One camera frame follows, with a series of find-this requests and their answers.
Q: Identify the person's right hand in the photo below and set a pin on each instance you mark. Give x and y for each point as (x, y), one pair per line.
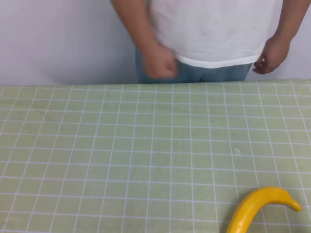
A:
(159, 63)

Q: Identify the person's left hand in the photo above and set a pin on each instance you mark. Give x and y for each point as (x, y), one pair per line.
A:
(273, 55)

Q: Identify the yellow plastic banana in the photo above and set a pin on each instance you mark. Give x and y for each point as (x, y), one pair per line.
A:
(245, 206)

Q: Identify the person's right forearm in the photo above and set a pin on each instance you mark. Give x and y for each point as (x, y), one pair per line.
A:
(133, 21)

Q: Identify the person's left forearm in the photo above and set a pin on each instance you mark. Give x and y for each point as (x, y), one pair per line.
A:
(289, 19)

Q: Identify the blue jeans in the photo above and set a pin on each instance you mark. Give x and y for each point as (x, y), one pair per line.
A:
(213, 74)

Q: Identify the white t-shirt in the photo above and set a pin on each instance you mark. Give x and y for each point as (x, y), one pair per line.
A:
(211, 29)

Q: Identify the green checked tablecloth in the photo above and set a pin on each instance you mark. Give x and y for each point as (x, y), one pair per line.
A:
(121, 157)

